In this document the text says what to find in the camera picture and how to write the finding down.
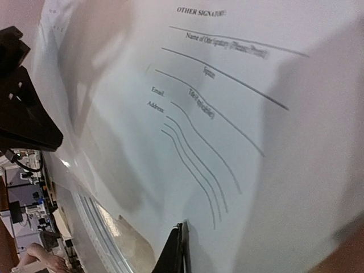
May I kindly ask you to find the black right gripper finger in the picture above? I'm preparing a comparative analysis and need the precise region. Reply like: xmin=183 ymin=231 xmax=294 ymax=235
xmin=153 ymin=220 xmax=191 ymax=273

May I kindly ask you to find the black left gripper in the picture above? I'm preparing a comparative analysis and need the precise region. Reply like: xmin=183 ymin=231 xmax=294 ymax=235
xmin=1 ymin=26 xmax=63 ymax=151

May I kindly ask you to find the pink paper folder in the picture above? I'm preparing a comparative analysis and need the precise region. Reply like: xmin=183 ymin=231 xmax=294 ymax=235
xmin=308 ymin=212 xmax=363 ymax=272

